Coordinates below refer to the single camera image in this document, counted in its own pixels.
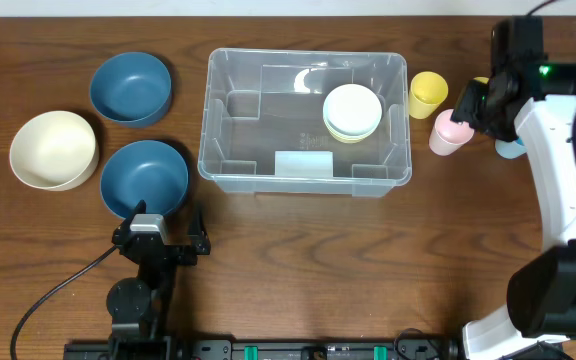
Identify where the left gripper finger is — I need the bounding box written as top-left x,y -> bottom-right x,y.
188,205 -> 208,246
113,200 -> 146,240

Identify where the yellow cup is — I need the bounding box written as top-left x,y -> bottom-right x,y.
474,77 -> 489,84
409,71 -> 449,119

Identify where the light blue cup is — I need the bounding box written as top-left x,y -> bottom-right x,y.
495,139 -> 526,159

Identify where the pink cup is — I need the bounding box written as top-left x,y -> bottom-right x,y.
428,109 -> 474,156

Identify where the white small bowl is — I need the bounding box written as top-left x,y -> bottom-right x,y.
323,84 -> 383,135

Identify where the grey small bowl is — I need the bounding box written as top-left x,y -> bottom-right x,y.
323,118 -> 379,143

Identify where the yellow small bowl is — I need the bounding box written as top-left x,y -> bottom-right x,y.
328,128 -> 372,144

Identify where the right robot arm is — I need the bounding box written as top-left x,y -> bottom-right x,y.
451,15 -> 576,359

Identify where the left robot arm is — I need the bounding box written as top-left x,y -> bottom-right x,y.
106,200 -> 211,360

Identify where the blue bowl near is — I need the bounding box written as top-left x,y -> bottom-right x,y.
100,140 -> 190,218

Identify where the blue bowl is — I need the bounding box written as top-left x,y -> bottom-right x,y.
89,52 -> 173,128
100,140 -> 190,218

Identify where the cream large bowl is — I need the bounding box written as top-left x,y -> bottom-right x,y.
9,110 -> 100,191

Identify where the blue bowl far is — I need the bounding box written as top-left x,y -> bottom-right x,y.
89,52 -> 173,128

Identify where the clear plastic storage bin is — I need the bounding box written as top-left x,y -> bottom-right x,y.
197,48 -> 412,198

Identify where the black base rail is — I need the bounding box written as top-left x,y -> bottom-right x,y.
63,335 -> 465,360

